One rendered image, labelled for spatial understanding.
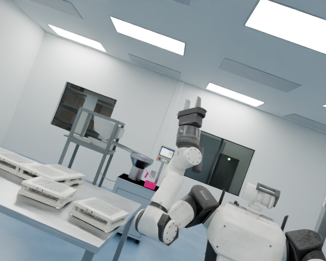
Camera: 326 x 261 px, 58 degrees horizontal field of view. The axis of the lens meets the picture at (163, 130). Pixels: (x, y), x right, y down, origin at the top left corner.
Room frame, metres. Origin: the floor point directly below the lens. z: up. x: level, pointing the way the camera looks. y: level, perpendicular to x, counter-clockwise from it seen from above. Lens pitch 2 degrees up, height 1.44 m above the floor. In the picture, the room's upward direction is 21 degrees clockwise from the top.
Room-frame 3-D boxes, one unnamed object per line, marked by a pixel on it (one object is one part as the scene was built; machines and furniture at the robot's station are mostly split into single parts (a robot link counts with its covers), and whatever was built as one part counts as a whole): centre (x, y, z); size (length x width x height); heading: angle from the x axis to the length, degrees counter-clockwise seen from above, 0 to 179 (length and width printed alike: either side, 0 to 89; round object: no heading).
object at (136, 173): (4.42, 0.09, 0.95); 0.49 x 0.36 x 0.38; 87
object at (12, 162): (2.07, 0.89, 0.96); 0.25 x 0.24 x 0.02; 169
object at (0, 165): (2.07, 0.89, 0.91); 0.24 x 0.24 x 0.02; 79
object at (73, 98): (7.01, 1.89, 1.43); 1.32 x 0.01 x 1.11; 87
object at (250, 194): (1.13, -0.43, 1.36); 0.10 x 0.07 x 0.09; 73
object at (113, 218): (1.69, 0.17, 0.96); 0.25 x 0.24 x 0.02; 164
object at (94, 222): (1.69, 0.17, 0.91); 0.24 x 0.24 x 0.02; 74
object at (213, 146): (6.86, -1.48, 1.43); 1.38 x 0.01 x 1.16; 87
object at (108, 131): (4.93, 0.78, 0.75); 1.43 x 1.06 x 1.50; 87
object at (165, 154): (4.50, -0.17, 1.07); 0.23 x 0.10 x 0.62; 87
